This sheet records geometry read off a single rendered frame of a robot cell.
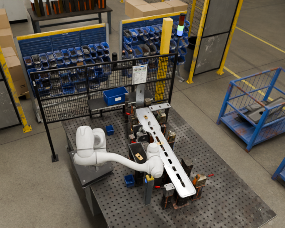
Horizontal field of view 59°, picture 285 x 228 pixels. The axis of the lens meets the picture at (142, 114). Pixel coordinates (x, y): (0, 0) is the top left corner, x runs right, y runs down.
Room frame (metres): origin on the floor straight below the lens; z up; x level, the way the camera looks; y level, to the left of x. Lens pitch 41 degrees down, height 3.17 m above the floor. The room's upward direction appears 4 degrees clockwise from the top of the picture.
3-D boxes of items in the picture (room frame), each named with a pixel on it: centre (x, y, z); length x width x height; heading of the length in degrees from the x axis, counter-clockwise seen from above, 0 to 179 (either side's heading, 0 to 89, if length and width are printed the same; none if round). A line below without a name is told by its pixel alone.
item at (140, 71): (2.99, 0.08, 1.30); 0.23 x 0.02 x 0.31; 113
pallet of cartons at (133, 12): (5.93, -0.14, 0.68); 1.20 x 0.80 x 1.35; 123
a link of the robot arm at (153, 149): (1.41, -0.11, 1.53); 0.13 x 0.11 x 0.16; 12
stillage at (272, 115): (3.50, -2.10, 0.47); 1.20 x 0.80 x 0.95; 120
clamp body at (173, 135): (2.13, -0.36, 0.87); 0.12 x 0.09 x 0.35; 113
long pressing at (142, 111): (1.99, -0.24, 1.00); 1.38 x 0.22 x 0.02; 23
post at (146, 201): (1.43, -0.11, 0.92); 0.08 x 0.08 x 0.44; 23
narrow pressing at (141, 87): (2.69, 0.05, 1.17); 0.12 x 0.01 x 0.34; 113
